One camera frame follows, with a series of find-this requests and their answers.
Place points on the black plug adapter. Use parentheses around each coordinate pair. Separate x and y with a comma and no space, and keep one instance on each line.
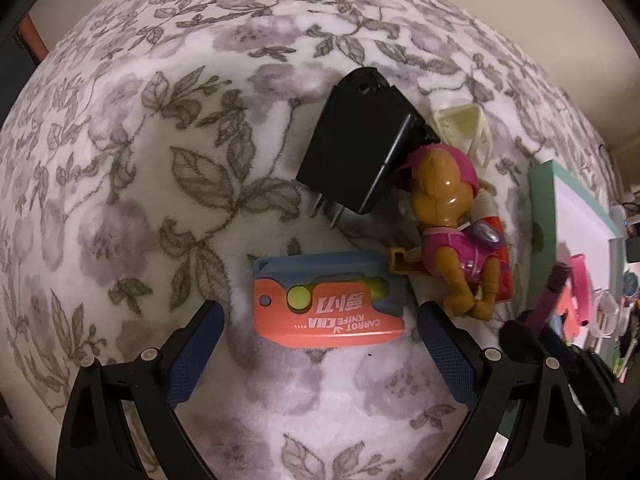
(350,145)

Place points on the pink wrist band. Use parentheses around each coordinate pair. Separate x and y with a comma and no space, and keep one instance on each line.
(580,280)

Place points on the purple tube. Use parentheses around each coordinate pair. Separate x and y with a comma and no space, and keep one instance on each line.
(550,292)

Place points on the orange toy knife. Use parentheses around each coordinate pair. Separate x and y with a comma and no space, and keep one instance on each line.
(325,325)

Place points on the floral blanket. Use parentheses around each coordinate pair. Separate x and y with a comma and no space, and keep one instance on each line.
(150,210)

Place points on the white power bank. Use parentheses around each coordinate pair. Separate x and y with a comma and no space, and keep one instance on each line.
(619,215)

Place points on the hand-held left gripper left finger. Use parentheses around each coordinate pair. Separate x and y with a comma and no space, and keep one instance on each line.
(192,355)

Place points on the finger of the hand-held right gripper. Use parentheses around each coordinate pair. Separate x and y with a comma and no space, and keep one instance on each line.
(522,337)

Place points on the cream plastic socket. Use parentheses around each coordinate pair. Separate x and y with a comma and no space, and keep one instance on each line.
(457,122)

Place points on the colourful wristwatch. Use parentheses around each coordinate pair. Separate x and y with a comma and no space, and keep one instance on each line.
(631,282)

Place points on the orange glue bottle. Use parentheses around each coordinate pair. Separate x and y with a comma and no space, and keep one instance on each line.
(501,270)

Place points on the pink dog toy figure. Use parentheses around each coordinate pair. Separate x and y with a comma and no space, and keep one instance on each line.
(440,200)

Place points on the teal tray box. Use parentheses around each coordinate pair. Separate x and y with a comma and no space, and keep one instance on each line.
(580,220)

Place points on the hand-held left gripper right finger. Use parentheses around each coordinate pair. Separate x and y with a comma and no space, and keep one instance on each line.
(447,355)

